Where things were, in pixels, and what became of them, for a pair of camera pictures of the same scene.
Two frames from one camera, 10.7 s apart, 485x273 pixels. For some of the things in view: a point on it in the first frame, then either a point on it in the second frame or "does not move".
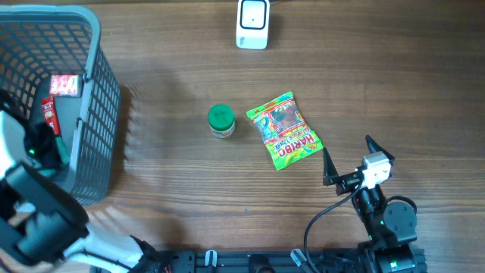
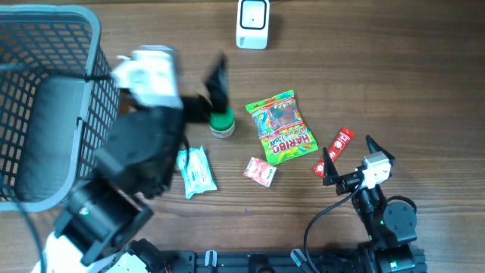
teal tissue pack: [64, 155] → [197, 175]
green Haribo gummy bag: [286, 137] does not move
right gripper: [346, 182] does not move
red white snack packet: [64, 85] → [260, 172]
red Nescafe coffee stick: [51, 115] → [339, 144]
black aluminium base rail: [253, 261] does not move
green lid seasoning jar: [221, 120] does not move
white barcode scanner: [253, 24] does not move
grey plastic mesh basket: [39, 41] does not move
